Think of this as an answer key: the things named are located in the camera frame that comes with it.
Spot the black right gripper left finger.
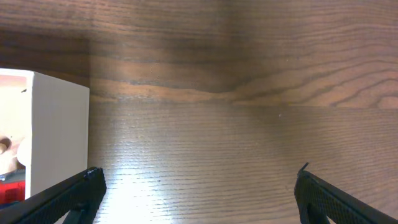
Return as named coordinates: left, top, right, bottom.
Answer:
left=1, top=167, right=106, bottom=224

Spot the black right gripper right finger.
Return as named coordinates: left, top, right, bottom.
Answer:
left=294, top=163, right=397, bottom=224

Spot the red toy truck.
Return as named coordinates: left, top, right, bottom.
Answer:
left=0, top=169, right=25, bottom=209

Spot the wooden rattle drum toy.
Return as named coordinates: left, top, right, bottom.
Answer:
left=1, top=134, right=26, bottom=174

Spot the white cardboard box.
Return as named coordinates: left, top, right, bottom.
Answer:
left=1, top=68, right=90, bottom=198

